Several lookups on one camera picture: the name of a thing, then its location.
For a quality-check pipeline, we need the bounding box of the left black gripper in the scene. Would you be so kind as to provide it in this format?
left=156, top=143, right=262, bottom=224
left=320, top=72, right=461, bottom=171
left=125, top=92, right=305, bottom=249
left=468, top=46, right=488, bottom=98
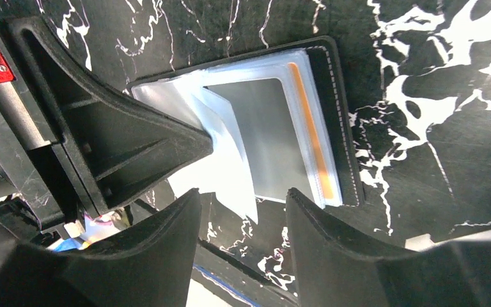
left=0, top=17, right=212, bottom=237

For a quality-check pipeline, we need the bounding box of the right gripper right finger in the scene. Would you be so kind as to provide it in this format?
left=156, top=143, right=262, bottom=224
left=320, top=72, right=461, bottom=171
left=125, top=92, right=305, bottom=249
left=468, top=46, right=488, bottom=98
left=286, top=188, right=491, bottom=306

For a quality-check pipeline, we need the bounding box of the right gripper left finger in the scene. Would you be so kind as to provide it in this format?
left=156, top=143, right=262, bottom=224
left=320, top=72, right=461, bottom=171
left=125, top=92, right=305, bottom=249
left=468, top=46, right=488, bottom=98
left=0, top=189, right=201, bottom=306

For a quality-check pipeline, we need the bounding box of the orange credit card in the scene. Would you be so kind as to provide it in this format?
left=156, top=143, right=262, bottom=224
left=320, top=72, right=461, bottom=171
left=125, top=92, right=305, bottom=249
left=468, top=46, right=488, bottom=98
left=288, top=63, right=334, bottom=200

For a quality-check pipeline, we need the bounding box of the grey bin left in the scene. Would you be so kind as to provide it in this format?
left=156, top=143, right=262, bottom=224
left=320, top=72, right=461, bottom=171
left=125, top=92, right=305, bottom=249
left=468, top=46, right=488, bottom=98
left=404, top=230, right=491, bottom=252

